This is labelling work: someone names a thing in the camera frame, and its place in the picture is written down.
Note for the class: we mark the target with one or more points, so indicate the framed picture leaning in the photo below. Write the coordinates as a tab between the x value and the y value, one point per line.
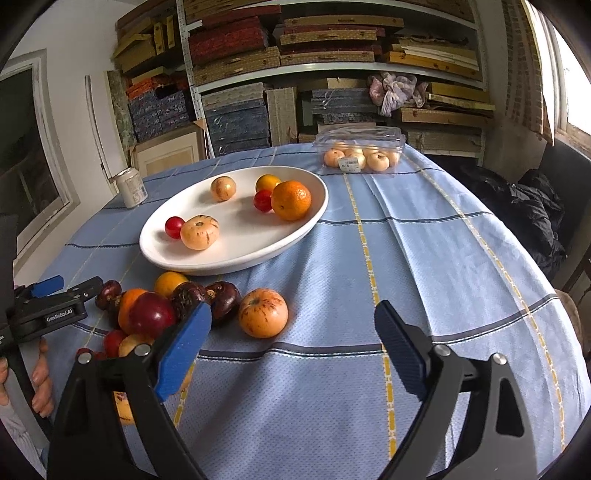
177	148

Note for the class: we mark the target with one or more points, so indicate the red cherry tomato by orange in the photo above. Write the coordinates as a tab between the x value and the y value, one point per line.
262	200

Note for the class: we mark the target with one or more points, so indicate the blue checked tablecloth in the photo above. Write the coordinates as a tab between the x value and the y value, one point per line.
318	402

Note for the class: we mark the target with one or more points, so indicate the peach striped tomato in plate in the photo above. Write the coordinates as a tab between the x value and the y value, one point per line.
200	232

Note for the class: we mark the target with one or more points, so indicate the spotted yellow fruit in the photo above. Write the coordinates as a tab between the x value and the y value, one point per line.
123	408

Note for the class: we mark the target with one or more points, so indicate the white window frame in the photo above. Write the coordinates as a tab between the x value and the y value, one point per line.
35	183

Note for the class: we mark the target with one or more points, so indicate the peach apple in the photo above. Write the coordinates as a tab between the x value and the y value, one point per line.
263	313

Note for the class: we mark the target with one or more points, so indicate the white tin can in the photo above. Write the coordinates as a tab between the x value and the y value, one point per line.
131	187

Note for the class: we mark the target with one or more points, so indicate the tan round fruit in plate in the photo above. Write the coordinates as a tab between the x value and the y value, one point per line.
223	188

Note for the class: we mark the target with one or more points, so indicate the dark brown fruit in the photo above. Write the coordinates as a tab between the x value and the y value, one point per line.
224	299
186	296

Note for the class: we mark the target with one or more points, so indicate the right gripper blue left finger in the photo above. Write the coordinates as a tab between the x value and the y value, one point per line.
179	349

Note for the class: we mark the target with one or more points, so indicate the dark red plum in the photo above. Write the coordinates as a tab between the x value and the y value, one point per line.
150	315

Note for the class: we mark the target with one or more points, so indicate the yellow orange fruit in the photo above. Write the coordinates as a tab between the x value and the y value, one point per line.
167	282

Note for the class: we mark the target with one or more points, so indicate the pale yellow fruit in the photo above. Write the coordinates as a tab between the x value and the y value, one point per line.
128	344

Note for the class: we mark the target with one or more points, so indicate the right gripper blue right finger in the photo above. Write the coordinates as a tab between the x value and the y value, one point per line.
406	348

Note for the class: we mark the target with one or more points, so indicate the pink crumpled cloth on shelf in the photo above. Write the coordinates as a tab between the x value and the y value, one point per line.
390	92

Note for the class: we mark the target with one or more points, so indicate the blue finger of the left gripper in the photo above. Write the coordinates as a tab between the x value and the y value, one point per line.
47	287

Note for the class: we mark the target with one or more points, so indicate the metal storage shelf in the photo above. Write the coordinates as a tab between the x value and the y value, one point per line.
189	22

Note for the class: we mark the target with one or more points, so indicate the large orange in plate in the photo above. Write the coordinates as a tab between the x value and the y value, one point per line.
291	200

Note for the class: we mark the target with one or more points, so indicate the small dark chestnut fruit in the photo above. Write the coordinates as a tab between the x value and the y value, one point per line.
108	295

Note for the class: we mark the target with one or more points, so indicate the small red cherry tomato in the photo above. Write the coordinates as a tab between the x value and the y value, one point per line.
173	226

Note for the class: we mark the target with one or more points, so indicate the person's left hand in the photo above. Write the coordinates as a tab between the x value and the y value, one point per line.
42	402

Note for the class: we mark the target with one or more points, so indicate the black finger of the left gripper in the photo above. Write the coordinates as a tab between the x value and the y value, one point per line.
88	289

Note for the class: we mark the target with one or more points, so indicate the white oval plate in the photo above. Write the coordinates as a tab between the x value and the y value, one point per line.
248	237

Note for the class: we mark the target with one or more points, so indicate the small yellow tomato in plate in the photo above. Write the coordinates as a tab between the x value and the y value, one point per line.
267	182

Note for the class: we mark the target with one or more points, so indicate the black jacket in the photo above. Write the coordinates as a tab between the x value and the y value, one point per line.
530	208

